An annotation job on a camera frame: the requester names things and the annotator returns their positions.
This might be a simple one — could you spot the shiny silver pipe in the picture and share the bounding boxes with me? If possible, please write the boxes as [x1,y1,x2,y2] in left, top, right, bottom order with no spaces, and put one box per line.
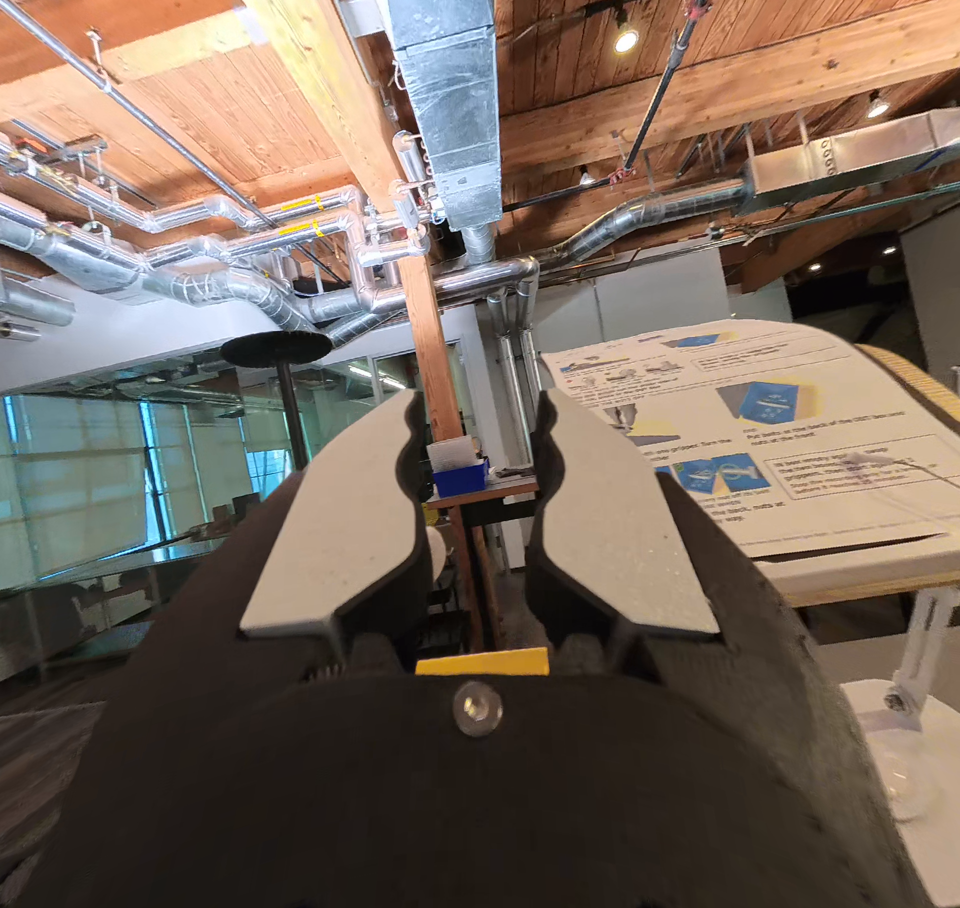
[300,257,541,326]

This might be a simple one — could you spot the galvanised rectangular duct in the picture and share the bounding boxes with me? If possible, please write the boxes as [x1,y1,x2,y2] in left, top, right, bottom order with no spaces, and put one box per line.
[375,0,505,233]

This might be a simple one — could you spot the black sprinkler pipe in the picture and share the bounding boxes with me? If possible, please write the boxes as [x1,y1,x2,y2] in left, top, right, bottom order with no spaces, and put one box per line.
[621,0,732,173]

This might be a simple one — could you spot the blue storage bin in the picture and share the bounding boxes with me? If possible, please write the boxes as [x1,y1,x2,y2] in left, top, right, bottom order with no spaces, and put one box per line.
[431,460,492,500]

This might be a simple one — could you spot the wooden desk with black legs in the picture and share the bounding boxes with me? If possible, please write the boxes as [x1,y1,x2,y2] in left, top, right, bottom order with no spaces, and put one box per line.
[423,473,543,653]

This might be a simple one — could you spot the large spiral silver duct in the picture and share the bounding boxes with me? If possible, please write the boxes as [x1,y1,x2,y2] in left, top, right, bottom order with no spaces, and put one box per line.
[0,210,320,333]

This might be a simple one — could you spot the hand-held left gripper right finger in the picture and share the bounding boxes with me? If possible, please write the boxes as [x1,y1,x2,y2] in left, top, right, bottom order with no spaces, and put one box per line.
[523,387,723,673]

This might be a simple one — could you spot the printed instruction sheet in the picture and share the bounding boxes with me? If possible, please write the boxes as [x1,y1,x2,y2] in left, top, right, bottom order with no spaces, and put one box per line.
[540,319,960,560]

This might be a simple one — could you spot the black floor lamp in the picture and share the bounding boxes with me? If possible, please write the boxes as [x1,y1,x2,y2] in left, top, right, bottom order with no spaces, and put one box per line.
[219,330,333,474]

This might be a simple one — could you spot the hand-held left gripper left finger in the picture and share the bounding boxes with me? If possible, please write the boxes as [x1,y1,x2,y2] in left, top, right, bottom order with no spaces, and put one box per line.
[238,389,436,673]

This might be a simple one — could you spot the foil box duct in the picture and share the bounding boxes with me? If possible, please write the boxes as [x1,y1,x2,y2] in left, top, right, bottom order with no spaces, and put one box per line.
[738,107,960,218]

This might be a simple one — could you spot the white plastic container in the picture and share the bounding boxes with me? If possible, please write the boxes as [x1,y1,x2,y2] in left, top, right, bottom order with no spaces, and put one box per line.
[426,435,481,474]

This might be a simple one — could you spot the wooden support post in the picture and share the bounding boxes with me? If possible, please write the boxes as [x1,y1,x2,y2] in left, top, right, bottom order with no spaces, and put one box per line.
[396,255,505,653]

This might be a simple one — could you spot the white board stand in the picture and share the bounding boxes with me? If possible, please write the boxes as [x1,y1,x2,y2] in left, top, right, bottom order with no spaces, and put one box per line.
[838,585,960,830]

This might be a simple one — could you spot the glass-top metal table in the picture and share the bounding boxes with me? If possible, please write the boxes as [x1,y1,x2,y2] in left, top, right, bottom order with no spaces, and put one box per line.
[0,529,226,628]

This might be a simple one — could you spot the yellow plastic bin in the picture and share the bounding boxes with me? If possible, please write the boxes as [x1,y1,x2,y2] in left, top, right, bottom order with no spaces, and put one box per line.
[414,647,551,678]

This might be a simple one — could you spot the shiny insulated pipe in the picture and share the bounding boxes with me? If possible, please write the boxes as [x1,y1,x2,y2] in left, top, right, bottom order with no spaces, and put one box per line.
[142,210,432,268]
[138,186,370,236]

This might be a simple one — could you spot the flexible silver duct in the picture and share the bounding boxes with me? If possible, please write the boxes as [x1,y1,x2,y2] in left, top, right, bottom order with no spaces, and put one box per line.
[558,180,751,264]

